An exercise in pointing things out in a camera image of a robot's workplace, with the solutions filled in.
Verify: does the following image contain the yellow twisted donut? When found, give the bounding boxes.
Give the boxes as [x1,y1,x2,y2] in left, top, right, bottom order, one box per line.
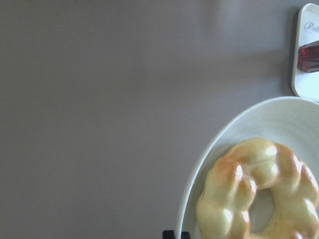
[196,138,319,239]

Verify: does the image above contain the cream rabbit tray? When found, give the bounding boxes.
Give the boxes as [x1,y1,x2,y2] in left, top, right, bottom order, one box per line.
[292,3,319,102]

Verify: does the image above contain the dark tea bottle on tray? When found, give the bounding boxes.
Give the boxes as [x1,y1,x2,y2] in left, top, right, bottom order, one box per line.
[297,40,319,73]

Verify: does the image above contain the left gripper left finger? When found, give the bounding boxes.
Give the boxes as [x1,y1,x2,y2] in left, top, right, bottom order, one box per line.
[162,230,174,239]

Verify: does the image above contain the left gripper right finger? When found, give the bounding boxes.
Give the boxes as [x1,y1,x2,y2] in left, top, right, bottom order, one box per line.
[181,232,190,239]

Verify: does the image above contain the white round plate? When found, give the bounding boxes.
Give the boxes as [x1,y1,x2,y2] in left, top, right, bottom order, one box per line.
[175,97,319,239]

